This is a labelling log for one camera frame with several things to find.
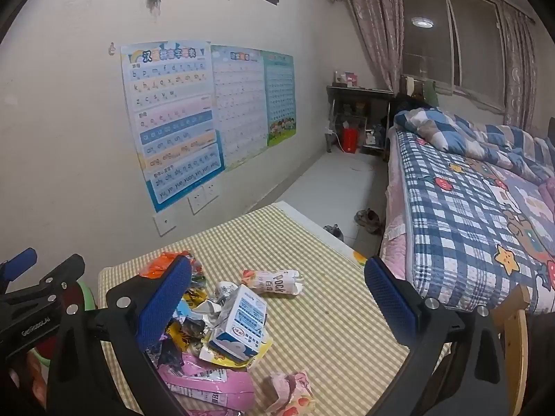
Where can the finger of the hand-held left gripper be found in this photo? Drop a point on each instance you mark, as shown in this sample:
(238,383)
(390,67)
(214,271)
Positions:
(65,279)
(19,264)

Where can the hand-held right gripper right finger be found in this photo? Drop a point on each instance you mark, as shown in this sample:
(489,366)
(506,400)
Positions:
(390,303)

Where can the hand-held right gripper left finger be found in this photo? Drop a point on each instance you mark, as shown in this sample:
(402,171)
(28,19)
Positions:
(167,299)

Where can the green rimmed trash can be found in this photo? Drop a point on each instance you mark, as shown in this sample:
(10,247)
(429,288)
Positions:
(89,299)

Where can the orange snack wrapper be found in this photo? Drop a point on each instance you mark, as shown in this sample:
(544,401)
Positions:
(158,266)

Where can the pink snack wrapper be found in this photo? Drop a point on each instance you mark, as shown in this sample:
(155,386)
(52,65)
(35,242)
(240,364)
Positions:
(203,381)

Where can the yellow snack wrapper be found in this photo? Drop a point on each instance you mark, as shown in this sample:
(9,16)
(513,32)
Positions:
(177,333)

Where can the crumpled silver white wrapper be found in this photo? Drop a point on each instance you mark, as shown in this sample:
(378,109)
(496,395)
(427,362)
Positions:
(221,292)

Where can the dark brown snack wrapper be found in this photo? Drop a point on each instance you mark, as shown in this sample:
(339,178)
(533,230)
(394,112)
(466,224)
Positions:
(167,357)

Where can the blue white milk carton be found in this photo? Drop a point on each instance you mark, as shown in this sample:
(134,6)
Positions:
(240,320)

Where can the pink bed sheet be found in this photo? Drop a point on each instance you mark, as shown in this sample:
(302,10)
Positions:
(396,225)

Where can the brown shoe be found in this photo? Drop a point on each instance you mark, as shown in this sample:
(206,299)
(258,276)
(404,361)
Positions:
(368,221)

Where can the grey shoe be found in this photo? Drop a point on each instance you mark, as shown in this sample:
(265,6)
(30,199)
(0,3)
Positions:
(334,232)

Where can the printed plaid bedsheet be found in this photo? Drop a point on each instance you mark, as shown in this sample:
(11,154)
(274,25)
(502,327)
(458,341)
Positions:
(455,225)

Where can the white snack packet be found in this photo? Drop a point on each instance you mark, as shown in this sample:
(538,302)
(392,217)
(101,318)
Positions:
(269,281)

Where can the wooden chair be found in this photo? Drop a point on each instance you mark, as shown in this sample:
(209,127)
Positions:
(514,329)

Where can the red bin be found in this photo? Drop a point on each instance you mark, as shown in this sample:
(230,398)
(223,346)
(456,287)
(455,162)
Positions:
(350,139)

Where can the blue checked quilt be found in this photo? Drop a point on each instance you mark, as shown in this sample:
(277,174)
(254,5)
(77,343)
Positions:
(468,134)

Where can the dark metal shelf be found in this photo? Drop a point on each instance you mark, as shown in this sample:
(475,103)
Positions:
(347,93)

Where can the patterned pink curtain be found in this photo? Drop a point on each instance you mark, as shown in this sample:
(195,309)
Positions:
(373,17)
(518,65)

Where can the window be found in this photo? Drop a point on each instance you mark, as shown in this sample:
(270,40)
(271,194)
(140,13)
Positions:
(451,39)

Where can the white wall socket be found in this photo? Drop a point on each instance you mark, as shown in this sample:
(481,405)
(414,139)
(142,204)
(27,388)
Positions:
(211,191)
(197,199)
(164,223)

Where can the blue pinyin wall poster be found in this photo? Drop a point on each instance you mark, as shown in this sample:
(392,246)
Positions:
(173,117)

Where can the white pink chart wall poster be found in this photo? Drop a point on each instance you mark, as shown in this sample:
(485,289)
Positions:
(240,104)

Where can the green chart wall poster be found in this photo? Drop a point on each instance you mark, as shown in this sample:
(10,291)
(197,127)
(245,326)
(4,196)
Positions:
(279,95)

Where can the small wall hook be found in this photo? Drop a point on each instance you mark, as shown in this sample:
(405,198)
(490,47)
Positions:
(112,48)

